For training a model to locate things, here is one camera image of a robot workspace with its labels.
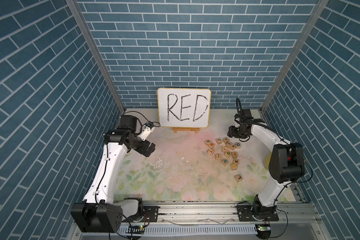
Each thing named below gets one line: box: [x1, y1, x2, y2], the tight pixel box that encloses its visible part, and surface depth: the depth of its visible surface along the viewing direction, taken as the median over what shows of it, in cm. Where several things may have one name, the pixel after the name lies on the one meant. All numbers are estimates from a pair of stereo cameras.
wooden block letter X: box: [231, 151, 238, 159], surface depth 96 cm
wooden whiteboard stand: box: [172, 127, 200, 134], surface depth 105 cm
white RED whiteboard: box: [157, 87, 212, 128], surface depth 100 cm
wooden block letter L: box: [234, 174, 244, 183], surface depth 86 cm
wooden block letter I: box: [215, 153, 222, 161], surface depth 95 cm
